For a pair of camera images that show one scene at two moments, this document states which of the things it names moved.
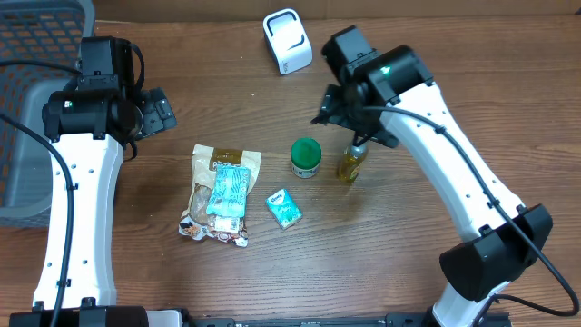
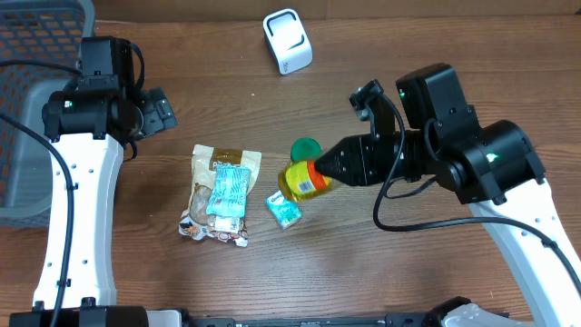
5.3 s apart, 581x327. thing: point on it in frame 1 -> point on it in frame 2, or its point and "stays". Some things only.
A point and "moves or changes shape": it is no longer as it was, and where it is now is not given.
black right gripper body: x=347 y=113 -> x=378 y=160
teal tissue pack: x=283 y=209 stays
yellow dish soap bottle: x=349 y=165 moves or changes shape
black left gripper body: x=152 y=116 stays
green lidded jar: x=305 y=157 stays
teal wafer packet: x=229 y=196 stays
